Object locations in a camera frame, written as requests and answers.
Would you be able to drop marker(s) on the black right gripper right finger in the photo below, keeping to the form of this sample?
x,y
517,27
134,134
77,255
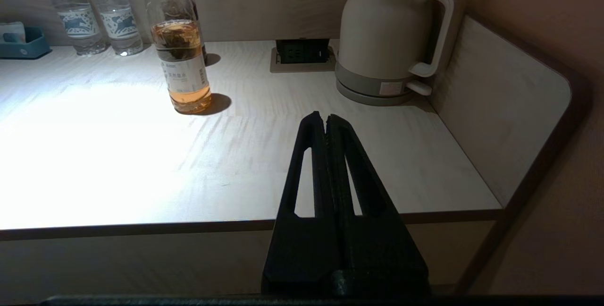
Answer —
x,y
382,249

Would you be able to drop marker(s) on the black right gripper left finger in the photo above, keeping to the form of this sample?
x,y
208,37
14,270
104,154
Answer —
x,y
297,249

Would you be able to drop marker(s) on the grey kettle base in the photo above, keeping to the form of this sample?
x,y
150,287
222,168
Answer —
x,y
363,93

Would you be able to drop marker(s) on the recessed black power socket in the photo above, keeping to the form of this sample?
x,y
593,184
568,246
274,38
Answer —
x,y
302,53

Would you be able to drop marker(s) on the amber tea bottle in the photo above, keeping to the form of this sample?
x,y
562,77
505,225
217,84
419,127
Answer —
x,y
181,60

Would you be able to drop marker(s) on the cream electric kettle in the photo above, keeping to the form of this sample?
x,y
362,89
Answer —
x,y
382,27

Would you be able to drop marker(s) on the dark tea bottle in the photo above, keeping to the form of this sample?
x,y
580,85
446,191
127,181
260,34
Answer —
x,y
196,8

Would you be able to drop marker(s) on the clear water bottle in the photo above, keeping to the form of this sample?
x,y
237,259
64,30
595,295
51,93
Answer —
x,y
120,22
78,22

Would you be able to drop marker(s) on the small blue tray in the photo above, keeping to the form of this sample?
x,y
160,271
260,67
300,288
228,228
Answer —
x,y
28,50

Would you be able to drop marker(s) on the white sachet packet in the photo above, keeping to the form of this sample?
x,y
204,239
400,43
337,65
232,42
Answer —
x,y
12,32

